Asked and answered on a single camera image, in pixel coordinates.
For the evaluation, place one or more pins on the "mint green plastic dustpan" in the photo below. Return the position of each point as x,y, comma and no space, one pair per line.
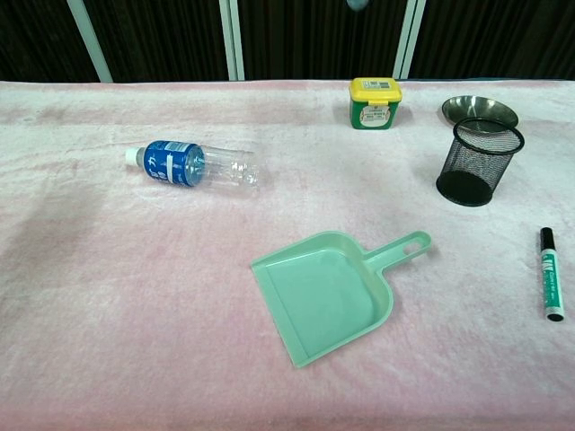
323,296

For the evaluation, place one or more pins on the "clear bottle with blue label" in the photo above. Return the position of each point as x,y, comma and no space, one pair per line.
173,162

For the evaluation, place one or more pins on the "green tub with yellow lid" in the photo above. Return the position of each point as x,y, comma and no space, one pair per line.
375,110

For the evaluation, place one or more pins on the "pink plush table cloth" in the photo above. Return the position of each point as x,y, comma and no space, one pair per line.
135,292

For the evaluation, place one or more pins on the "black mesh pen holder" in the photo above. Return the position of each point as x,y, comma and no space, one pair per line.
467,188

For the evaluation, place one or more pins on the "round stainless steel dish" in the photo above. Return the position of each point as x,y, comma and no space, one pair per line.
471,107

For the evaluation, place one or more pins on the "green marker with black cap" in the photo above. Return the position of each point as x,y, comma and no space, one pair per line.
551,278

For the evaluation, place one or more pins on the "white metal frame post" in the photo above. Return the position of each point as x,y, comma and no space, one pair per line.
232,40
90,42
409,40

